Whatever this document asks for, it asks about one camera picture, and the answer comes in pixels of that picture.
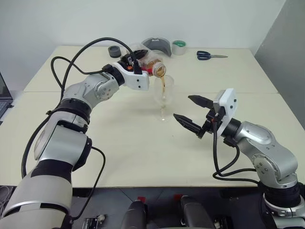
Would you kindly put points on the grey laptop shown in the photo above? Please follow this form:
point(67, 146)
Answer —
point(3, 95)

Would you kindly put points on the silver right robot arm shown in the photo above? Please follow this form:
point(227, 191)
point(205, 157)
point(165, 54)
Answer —
point(257, 136)

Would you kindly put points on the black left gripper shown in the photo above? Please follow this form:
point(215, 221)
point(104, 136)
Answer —
point(126, 60)

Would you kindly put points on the small red tag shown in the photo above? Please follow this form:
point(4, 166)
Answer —
point(141, 198)

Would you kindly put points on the dark rounded shape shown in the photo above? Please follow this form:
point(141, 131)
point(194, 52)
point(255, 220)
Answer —
point(195, 212)
point(133, 214)

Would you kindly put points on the clear wine glass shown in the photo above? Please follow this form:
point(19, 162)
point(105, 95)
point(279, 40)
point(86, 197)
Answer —
point(164, 97)

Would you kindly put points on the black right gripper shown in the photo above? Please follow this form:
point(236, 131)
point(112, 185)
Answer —
point(209, 125)

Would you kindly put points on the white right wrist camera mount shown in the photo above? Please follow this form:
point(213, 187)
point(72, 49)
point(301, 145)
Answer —
point(228, 105)

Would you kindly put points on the clear plastic drink bottle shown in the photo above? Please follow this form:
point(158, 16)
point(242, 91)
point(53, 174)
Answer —
point(155, 64)

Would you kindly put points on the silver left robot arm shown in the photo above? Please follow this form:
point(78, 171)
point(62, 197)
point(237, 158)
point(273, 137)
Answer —
point(78, 90)

